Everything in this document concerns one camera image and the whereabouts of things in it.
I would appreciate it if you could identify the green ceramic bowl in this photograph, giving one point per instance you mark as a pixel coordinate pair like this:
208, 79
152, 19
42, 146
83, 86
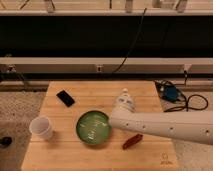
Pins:
93, 127

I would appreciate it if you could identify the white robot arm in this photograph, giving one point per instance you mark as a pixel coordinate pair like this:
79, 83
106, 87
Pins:
188, 126

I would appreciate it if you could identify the white plastic bottle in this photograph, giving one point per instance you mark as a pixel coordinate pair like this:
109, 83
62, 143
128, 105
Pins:
125, 92

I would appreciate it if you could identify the black smartphone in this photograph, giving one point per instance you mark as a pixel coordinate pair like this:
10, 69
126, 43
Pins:
65, 98

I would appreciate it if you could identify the red brown snack packet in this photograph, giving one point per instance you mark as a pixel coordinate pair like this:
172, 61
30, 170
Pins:
133, 140

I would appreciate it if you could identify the white paper cup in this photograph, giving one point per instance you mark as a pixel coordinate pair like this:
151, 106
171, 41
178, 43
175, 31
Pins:
41, 127

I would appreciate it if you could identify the black object on floor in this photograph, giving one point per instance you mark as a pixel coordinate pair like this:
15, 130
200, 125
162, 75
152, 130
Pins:
5, 141

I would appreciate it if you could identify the white metal rail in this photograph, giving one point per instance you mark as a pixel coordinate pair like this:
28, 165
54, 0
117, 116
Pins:
108, 65

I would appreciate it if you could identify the blue device with cables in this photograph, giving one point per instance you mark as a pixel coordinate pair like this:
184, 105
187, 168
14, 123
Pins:
170, 93

